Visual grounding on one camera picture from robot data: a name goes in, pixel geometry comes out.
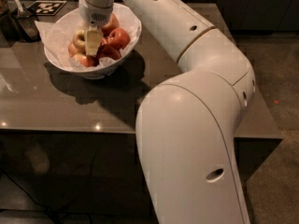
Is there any pale apple at left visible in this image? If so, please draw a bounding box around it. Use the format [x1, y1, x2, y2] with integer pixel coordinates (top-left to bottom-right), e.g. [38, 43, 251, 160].
[68, 43, 80, 57]

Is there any black white marker tag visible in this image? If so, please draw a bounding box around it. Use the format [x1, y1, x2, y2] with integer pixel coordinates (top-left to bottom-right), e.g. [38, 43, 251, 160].
[28, 0, 66, 16]

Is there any red yellow apple front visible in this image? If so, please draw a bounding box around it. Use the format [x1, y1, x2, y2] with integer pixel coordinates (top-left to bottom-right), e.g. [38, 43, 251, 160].
[74, 53, 99, 67]

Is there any yellow green apple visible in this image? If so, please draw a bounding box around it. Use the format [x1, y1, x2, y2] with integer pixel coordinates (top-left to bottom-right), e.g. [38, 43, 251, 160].
[73, 30, 85, 52]

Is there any white bowl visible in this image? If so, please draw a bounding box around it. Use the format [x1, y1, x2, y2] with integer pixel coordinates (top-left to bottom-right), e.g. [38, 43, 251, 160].
[43, 2, 143, 80]

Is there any red apple front centre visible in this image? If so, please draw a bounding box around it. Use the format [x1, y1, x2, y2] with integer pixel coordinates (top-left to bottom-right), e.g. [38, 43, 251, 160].
[96, 44, 121, 61]

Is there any red apple at back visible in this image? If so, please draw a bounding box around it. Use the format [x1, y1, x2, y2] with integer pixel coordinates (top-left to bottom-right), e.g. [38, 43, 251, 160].
[101, 13, 120, 36]

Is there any black floor cable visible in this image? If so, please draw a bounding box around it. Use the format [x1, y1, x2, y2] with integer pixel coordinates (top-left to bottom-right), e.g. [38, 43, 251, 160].
[0, 167, 94, 224]

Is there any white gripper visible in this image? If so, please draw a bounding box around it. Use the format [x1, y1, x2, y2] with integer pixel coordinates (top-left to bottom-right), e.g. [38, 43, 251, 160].
[78, 0, 114, 56]

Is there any red apple at right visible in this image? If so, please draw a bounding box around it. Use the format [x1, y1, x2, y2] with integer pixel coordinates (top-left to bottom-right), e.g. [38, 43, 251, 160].
[107, 28, 131, 50]

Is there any dark scoop with white handle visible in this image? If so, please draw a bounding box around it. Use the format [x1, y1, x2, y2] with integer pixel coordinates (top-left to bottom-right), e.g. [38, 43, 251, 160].
[13, 0, 40, 42]

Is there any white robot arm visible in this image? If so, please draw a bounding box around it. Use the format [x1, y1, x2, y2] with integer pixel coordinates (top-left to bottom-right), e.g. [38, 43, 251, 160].
[79, 0, 255, 224]

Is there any small red apple middle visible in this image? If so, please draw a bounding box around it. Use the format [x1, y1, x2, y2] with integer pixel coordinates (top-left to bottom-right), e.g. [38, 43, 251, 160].
[100, 37, 108, 46]

